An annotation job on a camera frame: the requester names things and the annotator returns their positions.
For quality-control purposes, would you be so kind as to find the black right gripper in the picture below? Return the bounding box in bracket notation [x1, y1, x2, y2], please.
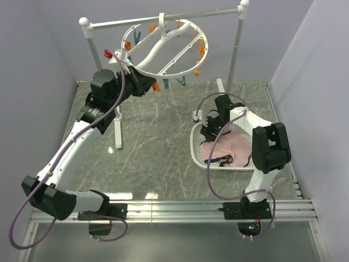
[200, 115, 230, 143]

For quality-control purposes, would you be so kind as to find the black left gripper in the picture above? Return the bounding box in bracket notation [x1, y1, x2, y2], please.
[109, 65, 156, 108]

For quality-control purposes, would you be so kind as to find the orange front clothes peg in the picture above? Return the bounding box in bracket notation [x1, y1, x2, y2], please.
[152, 81, 160, 92]

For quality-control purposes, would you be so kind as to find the orange clothes peg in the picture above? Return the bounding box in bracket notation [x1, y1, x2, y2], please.
[123, 39, 131, 51]
[152, 81, 160, 92]

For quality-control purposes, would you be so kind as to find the white perforated plastic basket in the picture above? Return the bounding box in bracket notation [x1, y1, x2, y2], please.
[190, 122, 255, 171]

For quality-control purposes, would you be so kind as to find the pink underwear navy trim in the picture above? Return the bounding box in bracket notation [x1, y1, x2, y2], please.
[210, 132, 251, 167]

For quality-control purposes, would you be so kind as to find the white round clip hanger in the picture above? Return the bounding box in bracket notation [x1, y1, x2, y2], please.
[121, 13, 209, 79]

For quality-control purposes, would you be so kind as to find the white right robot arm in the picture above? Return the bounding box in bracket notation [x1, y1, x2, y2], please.
[201, 92, 291, 220]

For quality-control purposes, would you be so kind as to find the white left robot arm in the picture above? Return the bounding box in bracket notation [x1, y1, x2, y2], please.
[21, 67, 156, 221]

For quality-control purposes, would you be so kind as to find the teal front clothes peg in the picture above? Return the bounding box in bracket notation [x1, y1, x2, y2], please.
[163, 78, 170, 90]

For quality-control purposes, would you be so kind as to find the teal front right peg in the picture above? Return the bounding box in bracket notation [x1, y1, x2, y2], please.
[176, 76, 186, 87]

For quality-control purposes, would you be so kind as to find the orange left clothes peg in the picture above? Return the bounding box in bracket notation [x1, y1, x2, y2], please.
[123, 39, 131, 51]

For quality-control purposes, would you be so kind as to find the teal left back peg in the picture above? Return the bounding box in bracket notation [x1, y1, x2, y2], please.
[133, 30, 142, 45]

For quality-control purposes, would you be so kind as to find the orange back left peg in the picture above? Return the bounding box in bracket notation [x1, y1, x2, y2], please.
[148, 23, 158, 34]

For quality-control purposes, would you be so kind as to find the orange right upper peg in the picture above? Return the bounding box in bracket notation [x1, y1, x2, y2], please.
[198, 38, 206, 58]

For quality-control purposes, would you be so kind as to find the orange right back peg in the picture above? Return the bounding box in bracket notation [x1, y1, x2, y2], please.
[193, 30, 199, 39]

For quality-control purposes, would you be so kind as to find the white clothes rack stand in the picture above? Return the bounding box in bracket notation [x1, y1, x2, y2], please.
[79, 0, 250, 150]

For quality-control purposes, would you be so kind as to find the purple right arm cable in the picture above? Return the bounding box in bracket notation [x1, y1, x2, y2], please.
[195, 92, 276, 240]

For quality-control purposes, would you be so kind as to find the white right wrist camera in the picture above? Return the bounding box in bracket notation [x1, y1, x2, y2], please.
[192, 110, 202, 123]

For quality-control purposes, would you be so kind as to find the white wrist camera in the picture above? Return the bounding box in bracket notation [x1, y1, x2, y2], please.
[192, 110, 202, 123]
[104, 49, 131, 74]

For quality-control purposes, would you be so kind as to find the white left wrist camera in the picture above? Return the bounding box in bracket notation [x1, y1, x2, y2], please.
[104, 49, 131, 74]

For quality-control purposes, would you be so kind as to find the aluminium mounting rail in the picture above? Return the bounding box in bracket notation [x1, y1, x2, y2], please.
[29, 198, 319, 224]

